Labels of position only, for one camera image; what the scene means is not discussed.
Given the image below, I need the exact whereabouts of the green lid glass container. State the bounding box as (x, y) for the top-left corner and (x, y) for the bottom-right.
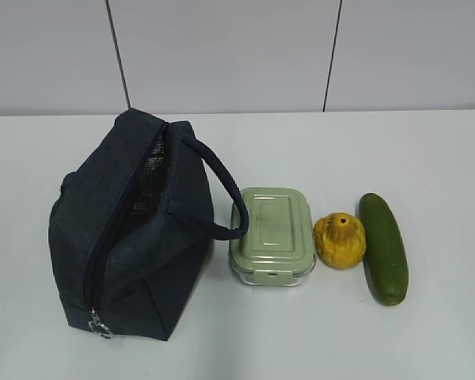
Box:
(229, 187), (317, 287)

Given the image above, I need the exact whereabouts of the yellow toy pepper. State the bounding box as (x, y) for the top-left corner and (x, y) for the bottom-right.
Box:
(313, 212), (367, 270)

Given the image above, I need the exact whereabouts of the dark blue lunch bag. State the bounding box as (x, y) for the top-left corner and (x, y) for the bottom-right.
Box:
(48, 108), (249, 340)

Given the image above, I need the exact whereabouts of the green cucumber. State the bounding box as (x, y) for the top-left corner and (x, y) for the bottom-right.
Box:
(359, 192), (409, 306)

